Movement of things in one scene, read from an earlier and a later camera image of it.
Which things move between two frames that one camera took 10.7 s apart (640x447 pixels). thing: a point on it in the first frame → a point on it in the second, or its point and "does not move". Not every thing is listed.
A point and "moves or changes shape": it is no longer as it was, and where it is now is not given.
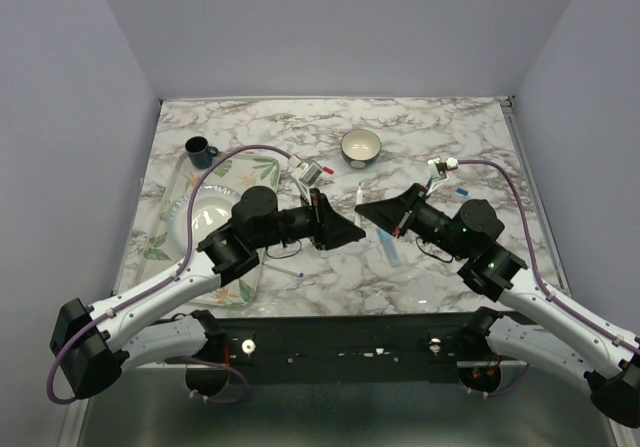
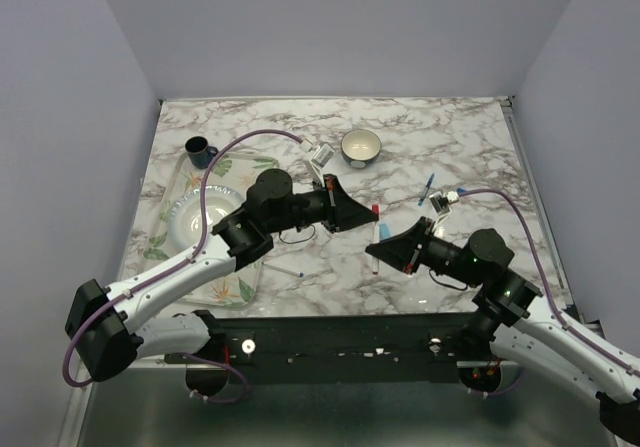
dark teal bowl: (360, 147) does not move
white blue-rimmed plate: (212, 208) does not move
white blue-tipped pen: (278, 269) does not move
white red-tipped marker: (359, 201) moves or changes shape
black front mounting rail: (355, 349) does not move
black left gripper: (330, 230) → (342, 213)
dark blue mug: (199, 151) does not move
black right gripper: (390, 212) → (404, 248)
